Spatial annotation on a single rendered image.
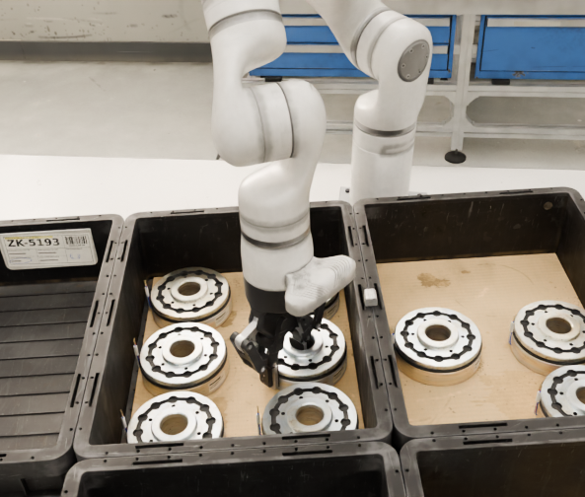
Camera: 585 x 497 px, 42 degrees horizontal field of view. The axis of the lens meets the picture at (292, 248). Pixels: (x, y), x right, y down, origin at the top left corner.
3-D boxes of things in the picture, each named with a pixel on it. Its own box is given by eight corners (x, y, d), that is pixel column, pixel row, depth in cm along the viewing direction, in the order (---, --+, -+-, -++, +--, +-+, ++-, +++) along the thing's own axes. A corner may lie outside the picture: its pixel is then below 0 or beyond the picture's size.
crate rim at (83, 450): (129, 227, 104) (125, 212, 102) (350, 213, 104) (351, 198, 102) (74, 475, 72) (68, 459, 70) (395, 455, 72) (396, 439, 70)
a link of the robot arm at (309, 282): (301, 321, 74) (298, 271, 70) (222, 274, 80) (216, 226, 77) (360, 276, 79) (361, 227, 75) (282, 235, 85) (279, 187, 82)
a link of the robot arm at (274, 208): (314, 199, 81) (234, 216, 80) (311, 63, 72) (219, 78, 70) (336, 236, 76) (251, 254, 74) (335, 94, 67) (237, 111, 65)
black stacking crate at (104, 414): (141, 282, 109) (127, 216, 102) (349, 269, 109) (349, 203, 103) (97, 532, 78) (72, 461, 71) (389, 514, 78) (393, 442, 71)
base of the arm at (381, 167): (349, 192, 128) (354, 103, 117) (405, 195, 127) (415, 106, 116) (347, 228, 121) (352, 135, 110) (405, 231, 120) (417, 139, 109)
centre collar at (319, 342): (281, 330, 93) (280, 326, 92) (322, 328, 93) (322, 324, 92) (282, 360, 89) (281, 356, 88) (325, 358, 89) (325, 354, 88)
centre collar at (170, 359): (165, 337, 93) (164, 333, 92) (205, 336, 92) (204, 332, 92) (159, 368, 89) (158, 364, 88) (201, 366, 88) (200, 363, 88)
